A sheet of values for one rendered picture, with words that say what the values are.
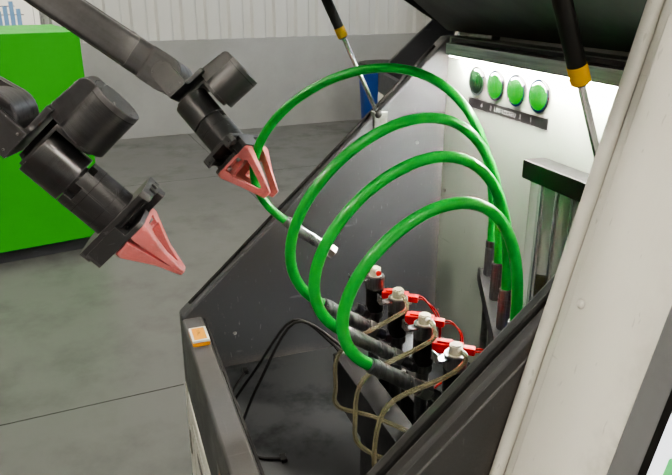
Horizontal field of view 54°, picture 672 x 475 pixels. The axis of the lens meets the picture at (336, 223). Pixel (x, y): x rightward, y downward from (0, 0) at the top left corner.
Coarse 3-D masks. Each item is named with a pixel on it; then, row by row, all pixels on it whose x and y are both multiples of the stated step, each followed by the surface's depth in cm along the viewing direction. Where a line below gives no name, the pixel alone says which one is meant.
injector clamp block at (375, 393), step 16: (336, 352) 107; (352, 368) 103; (352, 384) 100; (368, 384) 99; (384, 384) 104; (352, 400) 101; (368, 400) 95; (384, 400) 95; (400, 400) 99; (352, 416) 102; (384, 416) 91; (400, 416) 91; (368, 432) 96; (384, 432) 89; (400, 432) 88; (368, 448) 96; (384, 448) 90; (368, 464) 97
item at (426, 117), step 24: (408, 120) 83; (432, 120) 85; (456, 120) 86; (360, 144) 82; (480, 144) 88; (336, 168) 82; (312, 192) 82; (288, 240) 83; (288, 264) 84; (336, 312) 89
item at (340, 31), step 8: (328, 0) 115; (328, 8) 116; (328, 16) 117; (336, 16) 117; (336, 24) 117; (336, 32) 118; (344, 32) 118; (344, 40) 119; (352, 56) 120; (360, 80) 122; (368, 88) 123; (368, 96) 123; (376, 112) 124; (384, 112) 125; (376, 120) 125; (384, 120) 126
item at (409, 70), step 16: (368, 64) 96; (384, 64) 96; (400, 64) 96; (320, 80) 97; (336, 80) 97; (432, 80) 96; (304, 96) 98; (464, 112) 98; (272, 128) 100; (480, 128) 98; (256, 144) 101; (272, 208) 104
